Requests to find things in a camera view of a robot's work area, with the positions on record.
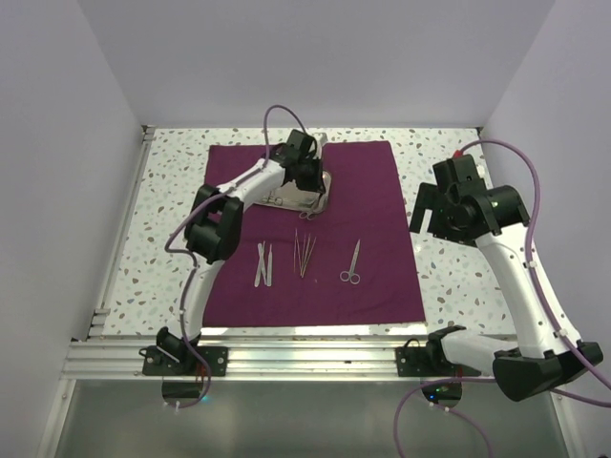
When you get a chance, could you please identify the purple cloth wrap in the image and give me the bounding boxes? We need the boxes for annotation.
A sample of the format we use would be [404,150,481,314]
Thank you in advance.
[202,141,425,327]

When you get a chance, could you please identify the thin pointed steel tweezers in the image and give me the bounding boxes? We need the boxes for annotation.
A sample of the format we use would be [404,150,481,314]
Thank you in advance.
[301,236,317,278]

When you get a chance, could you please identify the steel surgical scissors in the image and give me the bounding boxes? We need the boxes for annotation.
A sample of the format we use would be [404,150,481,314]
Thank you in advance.
[340,239,361,285]
[299,195,322,220]

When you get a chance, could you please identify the aluminium frame rail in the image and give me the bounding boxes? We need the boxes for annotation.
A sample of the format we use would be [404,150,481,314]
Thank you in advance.
[60,336,408,382]

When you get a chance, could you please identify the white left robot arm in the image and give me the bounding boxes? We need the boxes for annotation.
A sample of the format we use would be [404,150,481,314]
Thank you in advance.
[156,130,326,375]

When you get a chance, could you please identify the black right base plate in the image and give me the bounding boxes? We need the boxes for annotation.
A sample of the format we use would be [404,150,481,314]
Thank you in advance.
[394,325,481,378]

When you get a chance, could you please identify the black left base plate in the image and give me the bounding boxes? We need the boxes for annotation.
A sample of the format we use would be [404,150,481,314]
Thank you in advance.
[138,344,229,377]

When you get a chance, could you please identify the steel instrument tray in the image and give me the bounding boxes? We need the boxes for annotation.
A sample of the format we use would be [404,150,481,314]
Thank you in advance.
[256,170,332,215]

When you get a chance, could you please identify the steel forceps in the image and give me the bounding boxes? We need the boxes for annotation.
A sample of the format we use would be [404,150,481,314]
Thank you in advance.
[260,196,284,207]

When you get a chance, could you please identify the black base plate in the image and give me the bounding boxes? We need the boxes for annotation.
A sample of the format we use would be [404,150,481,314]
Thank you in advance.
[138,344,229,377]
[394,325,481,378]

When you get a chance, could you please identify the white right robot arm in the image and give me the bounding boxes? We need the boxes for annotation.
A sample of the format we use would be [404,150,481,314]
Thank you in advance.
[410,155,603,402]

